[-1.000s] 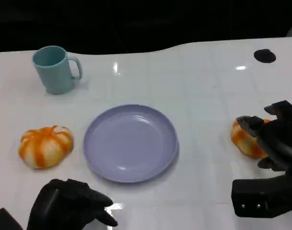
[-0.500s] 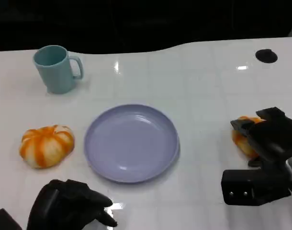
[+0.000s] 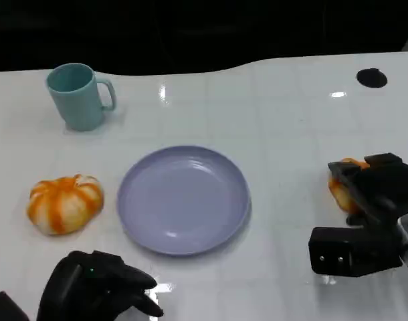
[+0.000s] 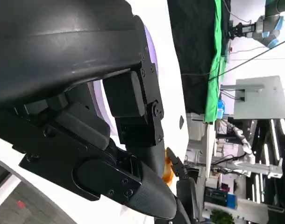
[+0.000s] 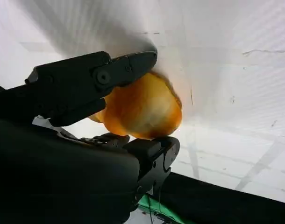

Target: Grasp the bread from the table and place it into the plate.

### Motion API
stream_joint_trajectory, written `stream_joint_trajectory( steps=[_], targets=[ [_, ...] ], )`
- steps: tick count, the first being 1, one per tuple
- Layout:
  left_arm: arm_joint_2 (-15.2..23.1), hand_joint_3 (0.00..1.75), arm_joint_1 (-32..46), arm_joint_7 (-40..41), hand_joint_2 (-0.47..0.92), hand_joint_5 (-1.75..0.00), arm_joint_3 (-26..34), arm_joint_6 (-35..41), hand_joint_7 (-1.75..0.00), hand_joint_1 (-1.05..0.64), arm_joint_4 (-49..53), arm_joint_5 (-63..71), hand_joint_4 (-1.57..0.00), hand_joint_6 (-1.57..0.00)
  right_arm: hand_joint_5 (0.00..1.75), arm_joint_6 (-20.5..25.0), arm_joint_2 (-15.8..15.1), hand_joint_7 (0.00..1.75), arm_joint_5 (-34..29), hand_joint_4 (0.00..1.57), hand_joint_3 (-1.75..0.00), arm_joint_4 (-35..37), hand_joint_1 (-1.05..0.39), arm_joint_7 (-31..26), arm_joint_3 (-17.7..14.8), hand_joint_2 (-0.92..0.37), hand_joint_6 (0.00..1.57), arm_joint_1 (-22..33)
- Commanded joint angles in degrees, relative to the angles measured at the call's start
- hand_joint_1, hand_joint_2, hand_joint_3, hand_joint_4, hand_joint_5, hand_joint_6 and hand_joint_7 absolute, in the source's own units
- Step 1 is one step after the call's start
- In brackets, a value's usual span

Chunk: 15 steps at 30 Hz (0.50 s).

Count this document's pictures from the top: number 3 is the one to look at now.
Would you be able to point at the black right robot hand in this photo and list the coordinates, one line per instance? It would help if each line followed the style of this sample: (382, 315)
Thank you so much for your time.
(384, 190)

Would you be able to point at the pale green mug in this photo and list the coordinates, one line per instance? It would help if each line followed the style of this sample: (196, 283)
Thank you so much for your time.
(78, 103)

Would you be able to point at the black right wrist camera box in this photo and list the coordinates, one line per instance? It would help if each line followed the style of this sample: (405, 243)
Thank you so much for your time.
(351, 250)

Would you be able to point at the orange and white bread roll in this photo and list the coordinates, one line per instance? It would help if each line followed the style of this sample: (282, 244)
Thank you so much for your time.
(65, 205)
(341, 195)

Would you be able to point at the black round table grommet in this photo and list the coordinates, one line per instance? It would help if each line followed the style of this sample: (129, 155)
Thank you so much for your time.
(371, 78)

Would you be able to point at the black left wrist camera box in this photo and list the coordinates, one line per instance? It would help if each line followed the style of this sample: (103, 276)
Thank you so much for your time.
(5, 307)

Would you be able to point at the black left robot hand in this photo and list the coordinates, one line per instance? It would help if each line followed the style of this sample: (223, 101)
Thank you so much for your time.
(90, 287)

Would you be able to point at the lilac plate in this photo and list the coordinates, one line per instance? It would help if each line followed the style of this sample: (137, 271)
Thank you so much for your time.
(180, 204)

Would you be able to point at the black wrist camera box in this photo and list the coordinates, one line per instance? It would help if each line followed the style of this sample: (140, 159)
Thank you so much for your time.
(5, 307)
(351, 250)

